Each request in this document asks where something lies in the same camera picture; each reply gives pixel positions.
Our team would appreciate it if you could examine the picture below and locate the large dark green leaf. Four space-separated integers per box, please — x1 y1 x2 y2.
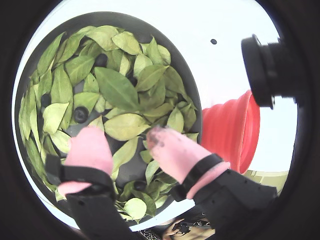
94 66 141 112

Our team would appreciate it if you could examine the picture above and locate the red collapsible cup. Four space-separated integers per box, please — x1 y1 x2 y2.
200 89 261 175

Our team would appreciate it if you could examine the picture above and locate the black white patterned cloth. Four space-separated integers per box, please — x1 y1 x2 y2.
138 228 161 240

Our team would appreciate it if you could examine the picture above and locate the pink-tipped gripper finger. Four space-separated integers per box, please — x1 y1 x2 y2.
44 125 137 240
145 125 279 232

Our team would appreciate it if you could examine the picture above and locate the grey round bowl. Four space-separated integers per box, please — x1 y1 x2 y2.
13 11 204 226

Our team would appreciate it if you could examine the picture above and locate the green leaf pile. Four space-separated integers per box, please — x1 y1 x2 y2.
18 24 201 223

